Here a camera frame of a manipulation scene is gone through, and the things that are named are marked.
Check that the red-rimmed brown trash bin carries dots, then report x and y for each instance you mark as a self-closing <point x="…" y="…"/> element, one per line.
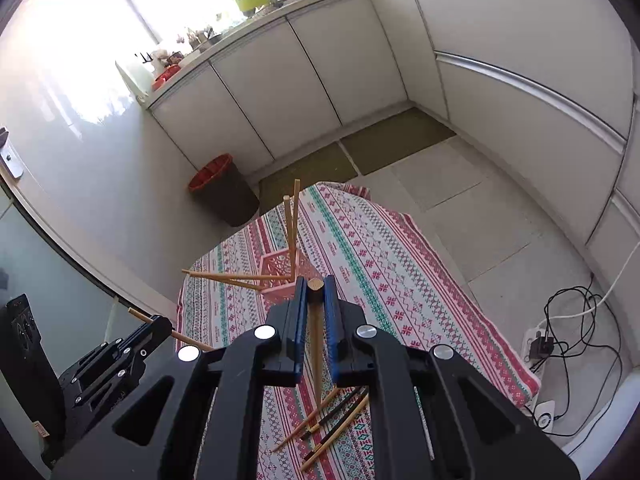
<point x="225" y="195"/>

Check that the black charger plug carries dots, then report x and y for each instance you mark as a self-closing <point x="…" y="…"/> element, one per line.
<point x="542" y="346"/>

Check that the white kitchen drawer cabinet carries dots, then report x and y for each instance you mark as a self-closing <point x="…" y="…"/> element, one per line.
<point x="525" y="125"/>

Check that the white cutting board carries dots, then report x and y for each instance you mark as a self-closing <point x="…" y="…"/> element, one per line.
<point x="132" y="80"/>

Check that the pile of chopsticks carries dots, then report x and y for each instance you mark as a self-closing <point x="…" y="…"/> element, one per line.
<point x="327" y="422"/>

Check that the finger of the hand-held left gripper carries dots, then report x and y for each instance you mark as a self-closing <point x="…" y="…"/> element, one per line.
<point x="125" y="355"/>

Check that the white kitchen door cabinet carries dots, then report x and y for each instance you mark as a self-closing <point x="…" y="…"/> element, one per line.
<point x="280" y="80"/>

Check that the wooden chopstick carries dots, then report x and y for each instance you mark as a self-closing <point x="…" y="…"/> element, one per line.
<point x="295" y="210"/>
<point x="240" y="284"/>
<point x="225" y="275"/>
<point x="192" y="342"/>
<point x="289" y="235"/>
<point x="317" y="340"/>

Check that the red bowl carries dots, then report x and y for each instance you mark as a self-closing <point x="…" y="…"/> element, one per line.
<point x="167" y="76"/>

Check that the pink plastic utensil basket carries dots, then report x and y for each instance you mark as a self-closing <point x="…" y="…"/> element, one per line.
<point x="277" y="265"/>

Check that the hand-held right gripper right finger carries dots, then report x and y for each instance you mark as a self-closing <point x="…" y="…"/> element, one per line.
<point x="336" y="340"/>

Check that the patterned striped tablecloth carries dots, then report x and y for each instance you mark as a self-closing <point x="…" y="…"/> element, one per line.
<point x="400" y="310"/>

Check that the brown floor mat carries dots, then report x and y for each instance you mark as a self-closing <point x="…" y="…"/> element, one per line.
<point x="305" y="172"/>
<point x="400" y="140"/>

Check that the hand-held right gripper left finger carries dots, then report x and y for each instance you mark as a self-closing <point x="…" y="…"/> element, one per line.
<point x="295" y="340"/>

